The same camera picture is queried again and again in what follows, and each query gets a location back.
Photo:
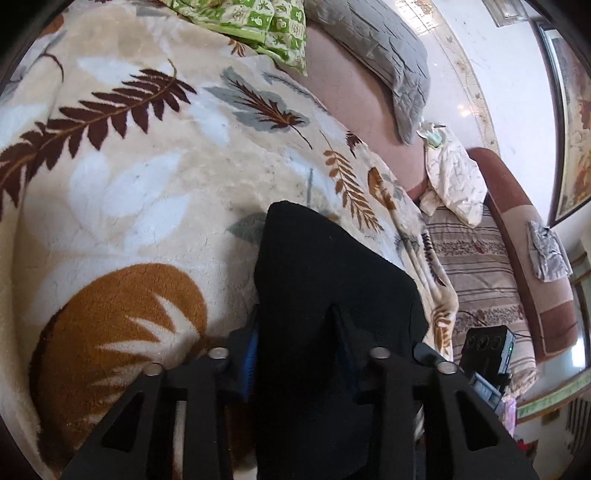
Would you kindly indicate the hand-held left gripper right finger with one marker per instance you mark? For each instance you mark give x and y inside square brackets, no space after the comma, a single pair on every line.
[354,348]

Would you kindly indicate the cream crumpled cloth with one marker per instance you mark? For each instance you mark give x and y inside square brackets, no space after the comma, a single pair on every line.
[455,180]

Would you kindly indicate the leaf print fleece blanket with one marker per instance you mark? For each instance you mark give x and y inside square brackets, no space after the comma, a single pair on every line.
[138,184]

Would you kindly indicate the black pants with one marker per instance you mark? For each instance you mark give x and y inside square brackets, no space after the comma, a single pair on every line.
[323,277]

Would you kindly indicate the pink bed sheet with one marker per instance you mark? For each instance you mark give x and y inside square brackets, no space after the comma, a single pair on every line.
[364,110]

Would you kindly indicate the metal wall frame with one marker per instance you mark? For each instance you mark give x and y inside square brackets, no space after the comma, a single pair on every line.
[510,11]

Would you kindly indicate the framed wall picture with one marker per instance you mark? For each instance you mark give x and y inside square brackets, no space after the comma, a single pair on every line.
[577,129]

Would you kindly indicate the grey crumpled cloth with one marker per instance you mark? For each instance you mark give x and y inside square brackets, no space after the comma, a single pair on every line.
[549,251]

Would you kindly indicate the pink cloth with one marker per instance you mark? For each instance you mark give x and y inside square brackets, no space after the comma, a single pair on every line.
[509,415]

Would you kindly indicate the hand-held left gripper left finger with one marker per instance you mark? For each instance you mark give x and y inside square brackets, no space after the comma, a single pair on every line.
[251,355]

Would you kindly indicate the grey quilted pillow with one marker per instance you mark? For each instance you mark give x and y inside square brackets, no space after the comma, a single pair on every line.
[383,50]

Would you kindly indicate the green checkered quilt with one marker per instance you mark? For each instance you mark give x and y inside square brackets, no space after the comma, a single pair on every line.
[272,27]

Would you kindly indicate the brown upholstered bed board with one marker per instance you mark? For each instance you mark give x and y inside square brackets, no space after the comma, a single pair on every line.
[521,198]

